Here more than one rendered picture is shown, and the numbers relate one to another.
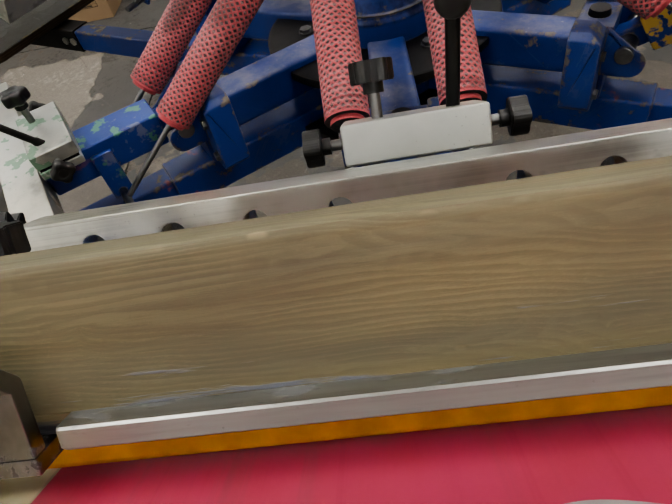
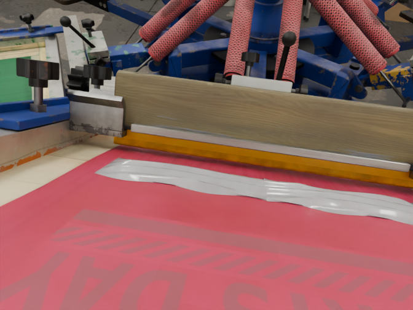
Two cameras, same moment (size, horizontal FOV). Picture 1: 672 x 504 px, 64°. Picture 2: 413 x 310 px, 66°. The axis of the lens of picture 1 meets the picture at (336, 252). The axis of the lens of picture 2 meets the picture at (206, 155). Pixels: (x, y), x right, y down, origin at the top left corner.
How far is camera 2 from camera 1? 22 cm
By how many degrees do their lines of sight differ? 3
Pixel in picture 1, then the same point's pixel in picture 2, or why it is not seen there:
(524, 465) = (266, 174)
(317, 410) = (212, 139)
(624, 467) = (294, 180)
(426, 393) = (244, 142)
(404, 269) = (249, 106)
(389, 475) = (225, 168)
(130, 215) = not seen: hidden behind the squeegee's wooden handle
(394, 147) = not seen: hidden behind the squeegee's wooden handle
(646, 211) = (319, 107)
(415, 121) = (262, 81)
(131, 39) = (135, 13)
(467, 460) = (249, 171)
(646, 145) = not seen: hidden behind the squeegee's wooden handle
